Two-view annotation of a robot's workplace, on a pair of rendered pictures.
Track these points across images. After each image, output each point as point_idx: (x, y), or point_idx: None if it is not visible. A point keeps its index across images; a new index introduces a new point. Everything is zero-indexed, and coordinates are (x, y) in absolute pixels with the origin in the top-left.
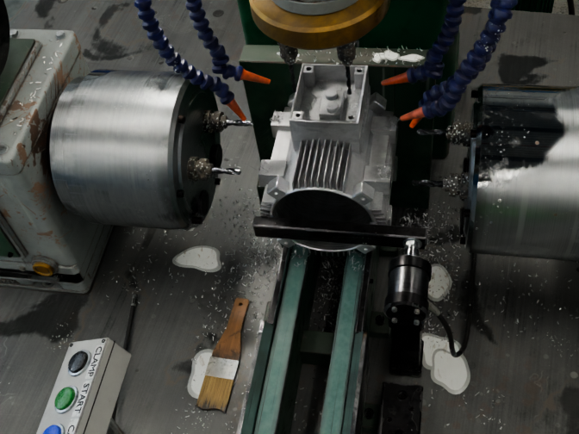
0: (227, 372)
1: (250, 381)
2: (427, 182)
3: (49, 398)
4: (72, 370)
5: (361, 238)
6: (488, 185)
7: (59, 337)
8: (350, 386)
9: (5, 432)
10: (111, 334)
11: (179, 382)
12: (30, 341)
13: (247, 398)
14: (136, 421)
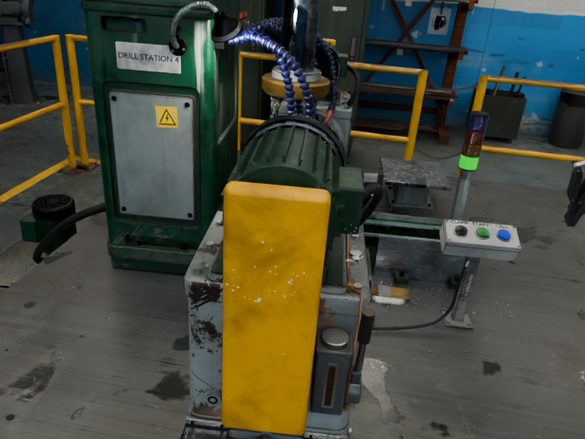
0: (386, 287)
1: (413, 239)
2: None
3: (482, 245)
4: (467, 230)
5: None
6: (339, 136)
7: (383, 367)
8: (403, 219)
9: (464, 384)
10: (373, 339)
11: (397, 307)
12: (391, 382)
13: (423, 239)
14: (427, 322)
